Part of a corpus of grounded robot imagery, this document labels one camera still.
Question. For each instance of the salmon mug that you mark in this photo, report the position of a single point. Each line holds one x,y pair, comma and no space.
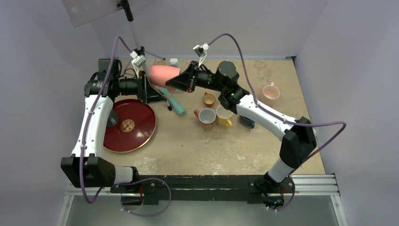
206,116

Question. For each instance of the yellow mug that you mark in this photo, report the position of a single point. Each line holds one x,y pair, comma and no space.
223,116

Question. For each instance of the red round tray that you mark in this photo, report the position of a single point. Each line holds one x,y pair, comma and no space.
136,125

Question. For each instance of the light pink mug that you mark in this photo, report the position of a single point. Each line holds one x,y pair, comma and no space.
270,94

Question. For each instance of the aluminium frame rail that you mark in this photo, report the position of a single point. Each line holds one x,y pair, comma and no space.
315,202

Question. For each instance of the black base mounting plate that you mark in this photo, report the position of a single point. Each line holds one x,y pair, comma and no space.
252,189

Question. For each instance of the white metronome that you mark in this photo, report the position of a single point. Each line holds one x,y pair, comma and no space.
173,62

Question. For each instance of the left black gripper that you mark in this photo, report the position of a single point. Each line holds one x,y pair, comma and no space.
147,92

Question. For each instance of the silver tripod stand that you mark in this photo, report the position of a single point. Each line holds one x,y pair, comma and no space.
143,70

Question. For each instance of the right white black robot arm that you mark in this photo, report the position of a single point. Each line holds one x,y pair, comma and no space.
296,136

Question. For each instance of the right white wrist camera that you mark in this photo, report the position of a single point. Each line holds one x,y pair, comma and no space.
201,51

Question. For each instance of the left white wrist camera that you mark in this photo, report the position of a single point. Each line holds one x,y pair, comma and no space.
137,61

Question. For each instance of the small orange mug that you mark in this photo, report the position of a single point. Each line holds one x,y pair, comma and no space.
208,100

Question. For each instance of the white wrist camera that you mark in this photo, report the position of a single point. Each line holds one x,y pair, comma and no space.
137,61
201,51

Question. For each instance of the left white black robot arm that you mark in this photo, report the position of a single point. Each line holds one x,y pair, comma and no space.
86,166

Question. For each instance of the white perforated board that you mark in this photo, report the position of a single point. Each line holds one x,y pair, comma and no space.
85,11

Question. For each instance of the dark grey mug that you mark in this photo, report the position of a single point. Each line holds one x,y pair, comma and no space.
113,119

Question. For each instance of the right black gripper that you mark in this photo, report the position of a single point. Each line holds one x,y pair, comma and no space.
186,80

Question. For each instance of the blue white mug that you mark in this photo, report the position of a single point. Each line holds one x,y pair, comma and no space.
247,122

